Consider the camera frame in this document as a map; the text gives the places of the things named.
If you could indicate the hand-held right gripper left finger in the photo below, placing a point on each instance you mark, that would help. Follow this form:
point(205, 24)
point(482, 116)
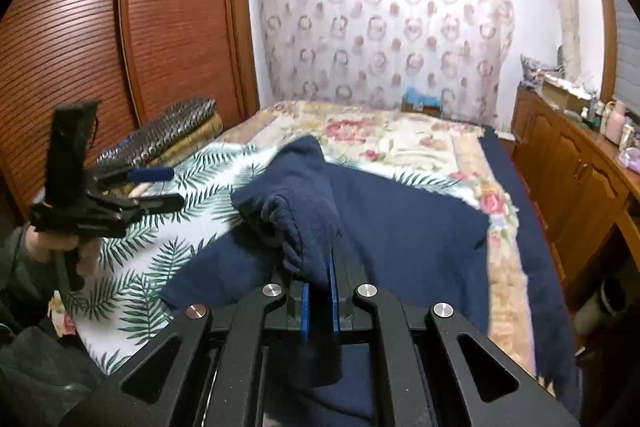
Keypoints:
point(305, 312)

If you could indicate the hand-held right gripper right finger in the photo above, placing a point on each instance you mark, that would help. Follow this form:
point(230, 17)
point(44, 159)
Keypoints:
point(333, 307)

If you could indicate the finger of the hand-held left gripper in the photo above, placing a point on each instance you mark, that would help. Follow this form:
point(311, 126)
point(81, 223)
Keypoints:
point(160, 204)
point(152, 173)

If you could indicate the navy blue printed t-shirt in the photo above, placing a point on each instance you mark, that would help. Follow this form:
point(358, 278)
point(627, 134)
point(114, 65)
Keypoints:
point(400, 232)

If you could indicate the person's left hand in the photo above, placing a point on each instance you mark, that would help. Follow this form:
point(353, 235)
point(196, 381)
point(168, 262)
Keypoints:
point(91, 253)

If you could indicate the cream folded cloth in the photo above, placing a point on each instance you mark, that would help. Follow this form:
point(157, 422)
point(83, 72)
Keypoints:
point(139, 191)

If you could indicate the leaf print bed sheet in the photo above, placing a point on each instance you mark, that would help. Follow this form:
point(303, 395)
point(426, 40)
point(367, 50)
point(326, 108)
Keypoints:
point(200, 207)

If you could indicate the navy patterned folded blanket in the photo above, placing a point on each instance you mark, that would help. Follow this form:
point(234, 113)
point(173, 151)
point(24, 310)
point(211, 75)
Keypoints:
point(160, 132)

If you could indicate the yellow folded cloth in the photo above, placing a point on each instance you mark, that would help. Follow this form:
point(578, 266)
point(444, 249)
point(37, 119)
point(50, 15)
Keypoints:
point(197, 139)

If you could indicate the wooden slatted wardrobe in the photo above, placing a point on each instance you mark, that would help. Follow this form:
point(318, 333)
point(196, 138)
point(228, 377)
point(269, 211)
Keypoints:
point(125, 32)

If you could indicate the floral blanket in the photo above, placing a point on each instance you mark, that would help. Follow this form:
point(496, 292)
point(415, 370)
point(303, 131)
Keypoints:
point(390, 137)

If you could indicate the navy blue bed cover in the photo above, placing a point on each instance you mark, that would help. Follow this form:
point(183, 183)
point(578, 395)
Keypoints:
point(525, 237)

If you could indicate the person's grey pants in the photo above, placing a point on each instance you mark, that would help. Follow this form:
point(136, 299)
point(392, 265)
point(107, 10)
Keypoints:
point(45, 382)

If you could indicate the blue bag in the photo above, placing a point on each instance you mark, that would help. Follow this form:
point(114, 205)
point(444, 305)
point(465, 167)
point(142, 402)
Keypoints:
point(422, 102)

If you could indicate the wooden cabinet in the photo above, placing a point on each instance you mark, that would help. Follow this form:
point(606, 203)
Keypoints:
point(565, 177)

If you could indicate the circle print curtain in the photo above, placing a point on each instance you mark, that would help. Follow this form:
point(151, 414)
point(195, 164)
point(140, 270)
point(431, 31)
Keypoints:
point(385, 32)

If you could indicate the patterned pouch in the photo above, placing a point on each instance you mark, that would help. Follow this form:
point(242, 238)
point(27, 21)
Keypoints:
point(531, 72)

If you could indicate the cardboard box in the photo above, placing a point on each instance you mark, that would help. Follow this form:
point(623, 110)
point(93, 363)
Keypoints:
point(567, 94)

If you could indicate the purple cloth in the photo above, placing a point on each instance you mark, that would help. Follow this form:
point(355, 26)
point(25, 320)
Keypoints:
point(631, 159)

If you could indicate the pink bottle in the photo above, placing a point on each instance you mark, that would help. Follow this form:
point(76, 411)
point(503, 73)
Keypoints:
point(616, 122)

